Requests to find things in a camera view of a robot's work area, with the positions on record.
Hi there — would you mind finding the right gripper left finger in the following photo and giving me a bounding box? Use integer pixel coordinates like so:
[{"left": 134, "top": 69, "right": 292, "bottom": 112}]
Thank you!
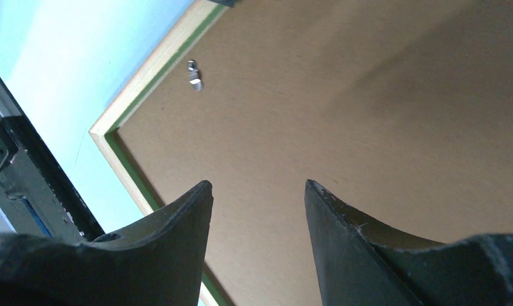
[{"left": 0, "top": 180, "right": 213, "bottom": 305}]

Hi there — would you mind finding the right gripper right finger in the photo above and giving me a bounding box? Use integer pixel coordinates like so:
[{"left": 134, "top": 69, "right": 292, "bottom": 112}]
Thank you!
[{"left": 304, "top": 180, "right": 513, "bottom": 305}]

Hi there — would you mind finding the brown backing board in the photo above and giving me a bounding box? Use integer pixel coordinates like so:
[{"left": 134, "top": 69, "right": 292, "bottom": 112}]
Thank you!
[{"left": 117, "top": 1, "right": 513, "bottom": 305}]

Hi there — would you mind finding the wooden picture frame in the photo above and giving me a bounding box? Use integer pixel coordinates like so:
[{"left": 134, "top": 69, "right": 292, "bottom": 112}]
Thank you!
[{"left": 89, "top": 1, "right": 229, "bottom": 305}]

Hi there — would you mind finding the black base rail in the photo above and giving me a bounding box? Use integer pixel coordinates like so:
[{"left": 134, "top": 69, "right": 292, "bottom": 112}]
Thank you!
[{"left": 0, "top": 77, "right": 105, "bottom": 243}]

